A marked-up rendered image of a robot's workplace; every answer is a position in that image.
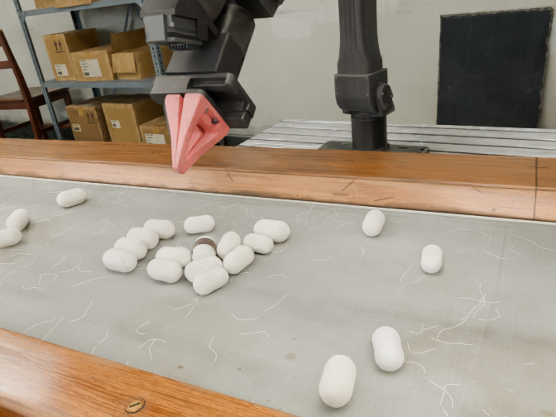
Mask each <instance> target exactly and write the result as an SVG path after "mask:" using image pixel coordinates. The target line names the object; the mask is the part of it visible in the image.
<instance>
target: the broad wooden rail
mask: <svg viewBox="0 0 556 417"><path fill-rule="evenodd" d="M0 175H10V176H20V177H29V178H39V179H49V180H68V181H77V182H87V183H97V184H106V185H125V186H135V187H145V188H154V189H172V190H183V191H193V192H202V193H212V194H230V195H241V196H250V197H260V198H269V199H288V200H298V201H308V202H317V203H327V204H346V205H356V206H365V207H375V208H385V209H404V210H413V211H423V212H433V213H451V214H461V215H471V216H481V217H490V218H508V219H519V220H529V221H538V222H548V223H556V158H553V157H529V156H483V155H459V154H435V153H411V152H388V151H341V150H317V149H294V148H270V147H236V146H212V147H211V148H210V149H209V150H208V151H206V152H205V153H204V154H203V155H202V156H201V157H200V158H199V159H198V160H197V161H196V162H195V163H194V164H193V165H192V166H191V167H190V168H189V169H188V170H187V171H186V172H185V173H184V174H179V173H178V172H177V171H175V170H174V169H173V167H172V146H171V144H152V143H128V142H105V141H58V140H35V139H11V138H0Z"/></svg>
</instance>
